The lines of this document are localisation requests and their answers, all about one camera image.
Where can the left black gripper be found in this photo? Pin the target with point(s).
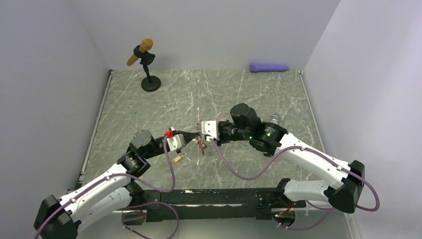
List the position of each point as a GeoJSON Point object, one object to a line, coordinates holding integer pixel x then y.
{"type": "Point", "coordinates": [188, 136]}

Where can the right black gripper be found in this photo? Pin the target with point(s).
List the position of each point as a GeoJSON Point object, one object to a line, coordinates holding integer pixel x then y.
{"type": "Point", "coordinates": [221, 139]}

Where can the yellow tagged key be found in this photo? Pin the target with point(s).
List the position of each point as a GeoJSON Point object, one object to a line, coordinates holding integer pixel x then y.
{"type": "Point", "coordinates": [180, 156]}

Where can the red handled metal keyring holder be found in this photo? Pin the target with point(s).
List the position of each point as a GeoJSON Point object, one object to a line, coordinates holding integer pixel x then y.
{"type": "Point", "coordinates": [199, 140]}

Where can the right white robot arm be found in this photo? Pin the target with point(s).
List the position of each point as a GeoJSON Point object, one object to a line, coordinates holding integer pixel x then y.
{"type": "Point", "coordinates": [340, 183]}

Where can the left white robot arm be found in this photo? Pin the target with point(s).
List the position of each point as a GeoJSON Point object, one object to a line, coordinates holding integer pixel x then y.
{"type": "Point", "coordinates": [65, 217]}

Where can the black microphone stand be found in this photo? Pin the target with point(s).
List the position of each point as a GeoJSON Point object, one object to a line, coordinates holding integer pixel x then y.
{"type": "Point", "coordinates": [150, 83]}

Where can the purple cylinder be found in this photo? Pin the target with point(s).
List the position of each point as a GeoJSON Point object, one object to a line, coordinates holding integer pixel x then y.
{"type": "Point", "coordinates": [254, 68]}

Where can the brown microphone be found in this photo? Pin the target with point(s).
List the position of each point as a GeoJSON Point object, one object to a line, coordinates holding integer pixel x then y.
{"type": "Point", "coordinates": [141, 52]}

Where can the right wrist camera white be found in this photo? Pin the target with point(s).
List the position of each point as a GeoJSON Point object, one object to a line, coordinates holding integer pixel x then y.
{"type": "Point", "coordinates": [209, 130]}

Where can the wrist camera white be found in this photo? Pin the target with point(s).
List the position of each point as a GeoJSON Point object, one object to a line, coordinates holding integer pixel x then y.
{"type": "Point", "coordinates": [209, 130]}
{"type": "Point", "coordinates": [175, 140]}

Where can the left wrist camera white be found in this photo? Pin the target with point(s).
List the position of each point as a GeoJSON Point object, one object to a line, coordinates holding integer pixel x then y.
{"type": "Point", "coordinates": [175, 140]}

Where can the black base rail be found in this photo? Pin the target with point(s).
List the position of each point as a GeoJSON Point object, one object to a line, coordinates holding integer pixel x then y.
{"type": "Point", "coordinates": [196, 204]}

